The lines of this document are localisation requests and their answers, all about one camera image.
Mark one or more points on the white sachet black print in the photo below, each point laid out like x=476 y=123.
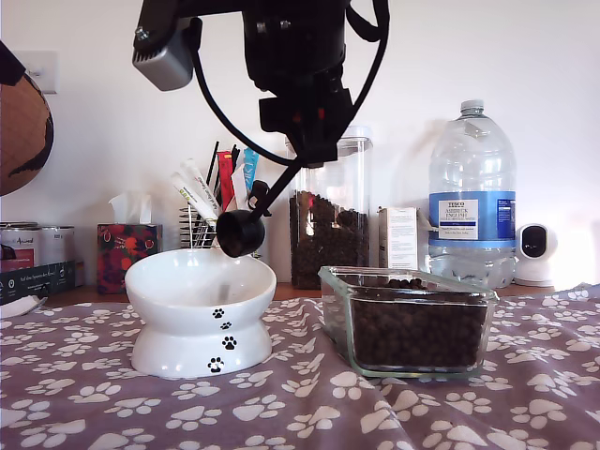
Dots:
x=197 y=180

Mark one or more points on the brown round globe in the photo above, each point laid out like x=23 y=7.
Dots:
x=23 y=131

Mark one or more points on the white sachet green print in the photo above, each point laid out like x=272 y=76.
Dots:
x=187 y=192

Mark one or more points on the thin black stick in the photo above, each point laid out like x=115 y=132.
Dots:
x=212 y=161

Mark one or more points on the dry brown cat kibble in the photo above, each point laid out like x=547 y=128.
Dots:
x=412 y=337

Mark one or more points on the small white round camera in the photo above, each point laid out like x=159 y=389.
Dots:
x=534 y=272

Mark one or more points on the clear rectangular glass dish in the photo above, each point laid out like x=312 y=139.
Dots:
x=333 y=300

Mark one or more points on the tin can pink label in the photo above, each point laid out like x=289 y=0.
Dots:
x=19 y=244

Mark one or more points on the white ceramic paw-print cat bowl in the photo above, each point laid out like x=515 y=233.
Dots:
x=197 y=319

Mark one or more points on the red stick sachet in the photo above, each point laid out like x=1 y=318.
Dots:
x=226 y=183

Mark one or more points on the tin can white label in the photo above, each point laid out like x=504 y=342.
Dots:
x=56 y=244

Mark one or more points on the dark green cardboard box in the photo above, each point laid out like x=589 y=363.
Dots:
x=37 y=281

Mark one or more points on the plain white stick sachet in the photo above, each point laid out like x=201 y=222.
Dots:
x=239 y=197

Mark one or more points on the white wall switch plate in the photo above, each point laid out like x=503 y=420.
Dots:
x=47 y=70

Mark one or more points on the blue stick sachet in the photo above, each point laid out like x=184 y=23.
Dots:
x=250 y=169

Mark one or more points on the small white carton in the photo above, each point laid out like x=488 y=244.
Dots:
x=398 y=234

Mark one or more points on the floral tissue box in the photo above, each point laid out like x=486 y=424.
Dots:
x=126 y=253

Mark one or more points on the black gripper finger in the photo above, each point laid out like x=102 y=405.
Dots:
x=9 y=70
x=300 y=145
x=323 y=147

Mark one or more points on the large water bottle blue label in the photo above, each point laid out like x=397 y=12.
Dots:
x=469 y=164

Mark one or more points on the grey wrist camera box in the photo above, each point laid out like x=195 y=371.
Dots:
x=164 y=65

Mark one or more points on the black plastic measuring scoop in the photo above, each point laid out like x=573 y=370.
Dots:
x=239 y=229

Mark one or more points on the white flat dish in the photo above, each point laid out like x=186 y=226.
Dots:
x=19 y=307

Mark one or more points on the clear kibble jar white lid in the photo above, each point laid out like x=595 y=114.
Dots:
x=328 y=244

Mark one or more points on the purple paw-print cloth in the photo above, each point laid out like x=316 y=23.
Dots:
x=281 y=412

